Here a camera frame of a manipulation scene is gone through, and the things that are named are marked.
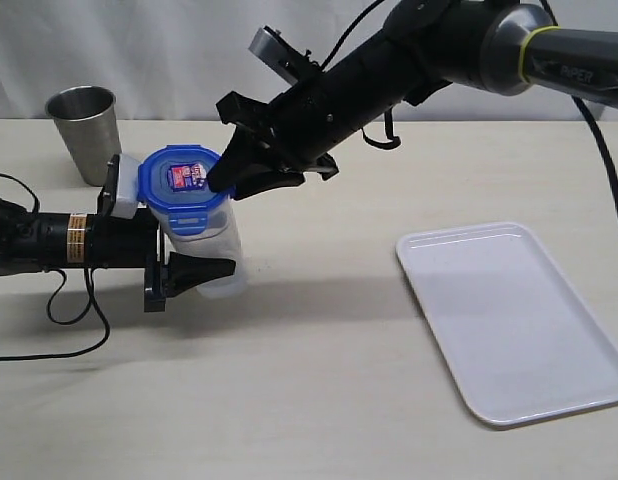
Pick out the blue container lid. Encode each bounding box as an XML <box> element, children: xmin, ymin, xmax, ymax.
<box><xmin>138</xmin><ymin>144</ymin><xmax>233</xmax><ymax>241</ymax></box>

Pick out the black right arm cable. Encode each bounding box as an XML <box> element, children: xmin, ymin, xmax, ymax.
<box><xmin>538</xmin><ymin>0</ymin><xmax>618</xmax><ymax>266</ymax></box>

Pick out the white backdrop curtain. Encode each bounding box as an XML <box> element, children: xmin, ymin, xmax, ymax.
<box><xmin>0</xmin><ymin>0</ymin><xmax>618</xmax><ymax>123</ymax></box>

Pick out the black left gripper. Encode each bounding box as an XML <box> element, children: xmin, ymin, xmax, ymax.
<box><xmin>86</xmin><ymin>154</ymin><xmax>236</xmax><ymax>313</ymax></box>

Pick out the white rectangular tray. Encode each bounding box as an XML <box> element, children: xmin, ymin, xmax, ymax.
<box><xmin>395</xmin><ymin>222</ymin><xmax>618</xmax><ymax>428</ymax></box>

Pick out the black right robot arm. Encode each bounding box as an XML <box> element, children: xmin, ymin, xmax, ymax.
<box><xmin>207</xmin><ymin>1</ymin><xmax>618</xmax><ymax>200</ymax></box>

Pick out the clear plastic tall container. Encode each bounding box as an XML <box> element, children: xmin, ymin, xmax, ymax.
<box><xmin>160</xmin><ymin>192</ymin><xmax>247</xmax><ymax>299</ymax></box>

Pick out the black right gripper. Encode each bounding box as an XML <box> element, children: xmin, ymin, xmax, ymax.
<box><xmin>207</xmin><ymin>49</ymin><xmax>369</xmax><ymax>201</ymax></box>

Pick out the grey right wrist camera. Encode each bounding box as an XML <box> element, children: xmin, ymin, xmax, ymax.
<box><xmin>248</xmin><ymin>26</ymin><xmax>300</xmax><ymax>85</ymax></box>

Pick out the stainless steel cup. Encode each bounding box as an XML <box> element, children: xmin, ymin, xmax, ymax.
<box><xmin>45</xmin><ymin>85</ymin><xmax>122</xmax><ymax>187</ymax></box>

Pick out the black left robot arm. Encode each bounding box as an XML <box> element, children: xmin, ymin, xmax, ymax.
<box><xmin>0</xmin><ymin>146</ymin><xmax>241</xmax><ymax>312</ymax></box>

